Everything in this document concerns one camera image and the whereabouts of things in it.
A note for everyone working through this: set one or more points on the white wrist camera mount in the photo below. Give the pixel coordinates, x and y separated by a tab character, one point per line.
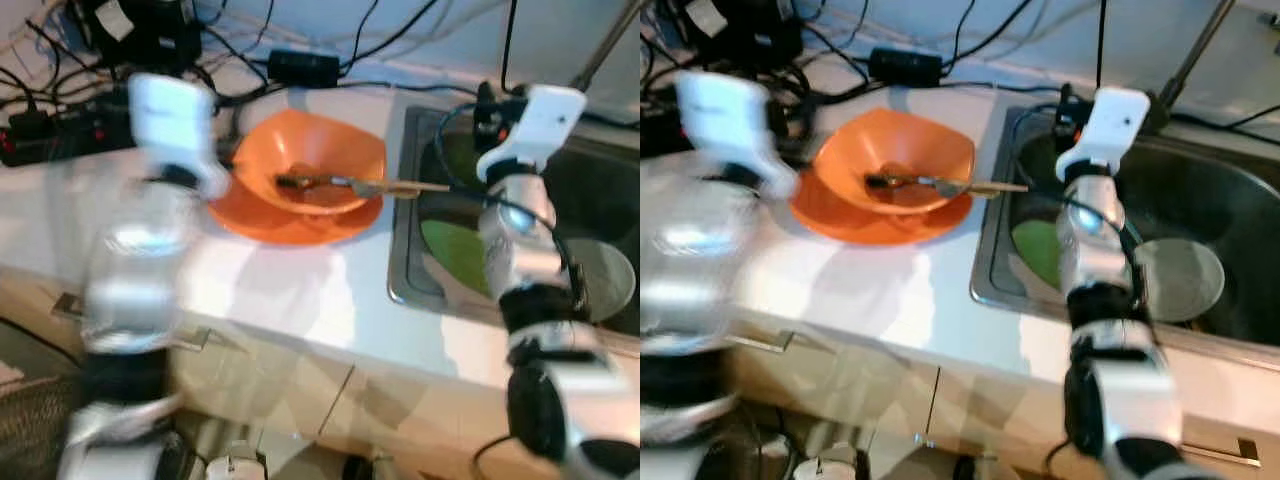
1115	120
545	120
730	120
175	120

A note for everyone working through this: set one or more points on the pale grey plate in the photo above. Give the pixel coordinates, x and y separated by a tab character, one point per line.
1180	280
605	280

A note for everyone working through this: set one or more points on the beige kitchen cabinet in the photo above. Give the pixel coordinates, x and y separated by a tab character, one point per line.
400	400
1000	410

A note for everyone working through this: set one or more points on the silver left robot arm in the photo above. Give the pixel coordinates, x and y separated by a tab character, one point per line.
690	260
135	260

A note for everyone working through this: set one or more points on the stainless steel sink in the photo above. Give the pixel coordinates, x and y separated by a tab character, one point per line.
600	190
1200	200

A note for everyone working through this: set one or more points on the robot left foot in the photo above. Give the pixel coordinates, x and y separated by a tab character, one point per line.
820	468
235	465

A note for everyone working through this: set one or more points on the black floor fan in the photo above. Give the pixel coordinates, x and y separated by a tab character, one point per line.
35	430

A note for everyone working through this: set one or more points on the black power adapter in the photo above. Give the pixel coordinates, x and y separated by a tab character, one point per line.
303	67
905	67

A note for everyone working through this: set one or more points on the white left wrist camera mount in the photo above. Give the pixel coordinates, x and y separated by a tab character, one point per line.
730	120
175	120

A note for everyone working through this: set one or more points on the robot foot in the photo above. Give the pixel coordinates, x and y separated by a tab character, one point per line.
357	468
965	468
820	468
235	465

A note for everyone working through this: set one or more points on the orange plastic bowl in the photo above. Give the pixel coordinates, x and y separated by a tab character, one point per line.
320	140
900	140

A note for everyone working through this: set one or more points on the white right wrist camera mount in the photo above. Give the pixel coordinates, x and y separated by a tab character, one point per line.
545	120
1115	120

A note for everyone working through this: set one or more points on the green plate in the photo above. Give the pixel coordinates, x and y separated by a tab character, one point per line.
450	255
1035	255

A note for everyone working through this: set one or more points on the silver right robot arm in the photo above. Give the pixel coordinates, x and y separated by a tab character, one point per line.
520	250
1090	250

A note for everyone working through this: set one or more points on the black electronics box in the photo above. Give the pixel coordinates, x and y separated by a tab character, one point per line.
740	40
140	35

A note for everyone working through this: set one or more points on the black power strip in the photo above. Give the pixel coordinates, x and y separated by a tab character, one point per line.
50	135
660	125

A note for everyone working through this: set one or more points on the orange plastic plate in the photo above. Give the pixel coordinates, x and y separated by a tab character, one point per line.
860	228
280	228

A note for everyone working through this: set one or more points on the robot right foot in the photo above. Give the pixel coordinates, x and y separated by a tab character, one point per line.
965	468
357	468

